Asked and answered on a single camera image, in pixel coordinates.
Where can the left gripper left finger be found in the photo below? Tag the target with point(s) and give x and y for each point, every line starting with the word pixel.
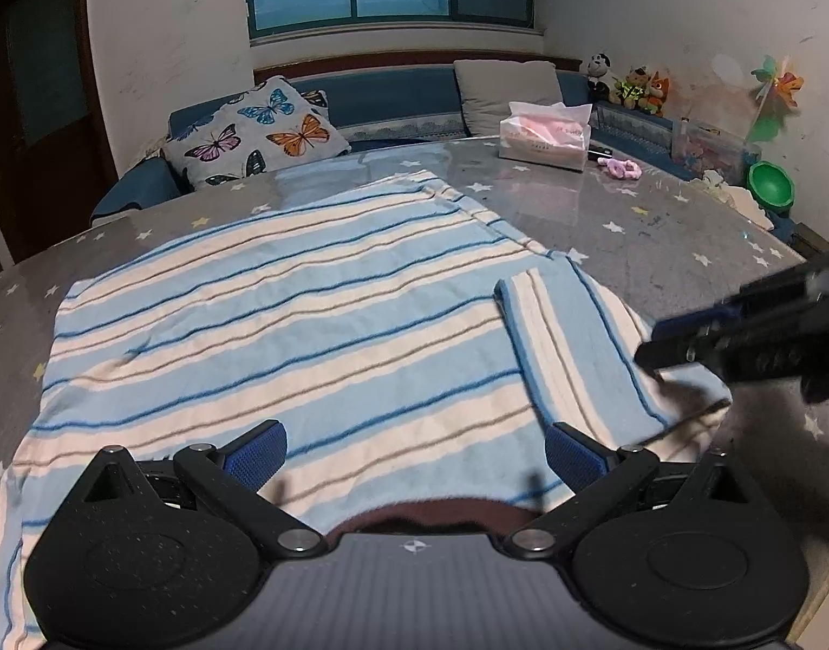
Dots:
pixel 255 457

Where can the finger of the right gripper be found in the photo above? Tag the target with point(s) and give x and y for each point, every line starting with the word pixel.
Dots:
pixel 700 321
pixel 682 349

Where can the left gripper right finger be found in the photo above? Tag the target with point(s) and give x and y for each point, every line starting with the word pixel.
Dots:
pixel 577 459

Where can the blue white striped sweater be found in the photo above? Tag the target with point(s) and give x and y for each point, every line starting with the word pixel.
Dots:
pixel 412 343

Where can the crumpled yellow cloth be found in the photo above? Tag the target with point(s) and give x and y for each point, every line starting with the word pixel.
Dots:
pixel 736 197

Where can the green plastic bowl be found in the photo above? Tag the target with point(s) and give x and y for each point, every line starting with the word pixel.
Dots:
pixel 771 186

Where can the pink hair scrunchie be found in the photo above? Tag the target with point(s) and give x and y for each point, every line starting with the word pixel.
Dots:
pixel 620 169

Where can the clear plastic storage box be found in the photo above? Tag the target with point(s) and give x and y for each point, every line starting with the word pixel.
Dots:
pixel 700 147

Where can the black remote control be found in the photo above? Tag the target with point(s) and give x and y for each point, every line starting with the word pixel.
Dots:
pixel 597 152

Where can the pink tissue pack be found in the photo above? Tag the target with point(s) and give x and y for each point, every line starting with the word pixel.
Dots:
pixel 555 135

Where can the colourful pinwheel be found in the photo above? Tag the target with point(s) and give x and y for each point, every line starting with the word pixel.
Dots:
pixel 775 98

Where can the orange fox plush toy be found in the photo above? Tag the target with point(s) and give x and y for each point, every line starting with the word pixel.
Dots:
pixel 656 95

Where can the yellow green plush toy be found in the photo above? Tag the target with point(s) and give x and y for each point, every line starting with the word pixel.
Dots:
pixel 626 92

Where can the panda plush toy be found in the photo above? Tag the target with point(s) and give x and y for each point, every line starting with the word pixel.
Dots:
pixel 601 83

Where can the beige cushion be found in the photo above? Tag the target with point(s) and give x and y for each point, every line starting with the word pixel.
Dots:
pixel 487 88

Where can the blue sofa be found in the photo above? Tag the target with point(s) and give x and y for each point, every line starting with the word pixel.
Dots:
pixel 385 107

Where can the butterfly print pillow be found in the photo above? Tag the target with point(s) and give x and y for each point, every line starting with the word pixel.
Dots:
pixel 270 127

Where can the dark wooden door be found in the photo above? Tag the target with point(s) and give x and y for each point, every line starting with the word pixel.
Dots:
pixel 55 158

